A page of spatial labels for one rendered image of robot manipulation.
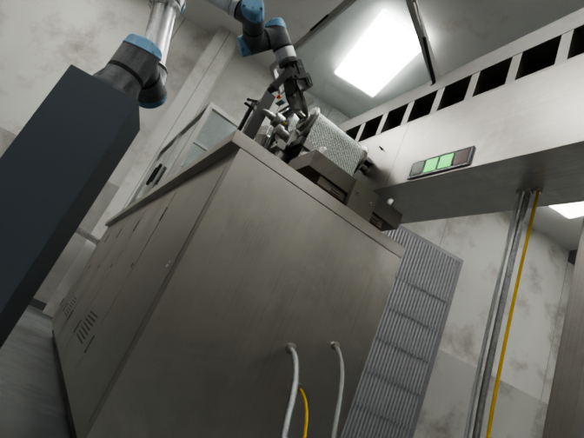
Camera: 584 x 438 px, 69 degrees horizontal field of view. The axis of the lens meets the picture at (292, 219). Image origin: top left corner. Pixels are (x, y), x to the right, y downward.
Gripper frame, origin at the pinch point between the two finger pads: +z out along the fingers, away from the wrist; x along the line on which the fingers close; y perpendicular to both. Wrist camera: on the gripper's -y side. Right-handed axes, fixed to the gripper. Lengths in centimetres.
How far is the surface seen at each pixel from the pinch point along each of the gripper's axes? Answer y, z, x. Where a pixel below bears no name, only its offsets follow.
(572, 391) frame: -16, 83, -80
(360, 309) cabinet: -26, 64, -30
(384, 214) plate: 1.1, 42.6, -24.1
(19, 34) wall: -21, -253, 457
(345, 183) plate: -10.4, 28.2, -24.1
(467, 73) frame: 50, 7, -35
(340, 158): 7.1, 20.2, -4.4
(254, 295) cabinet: -55, 46, -30
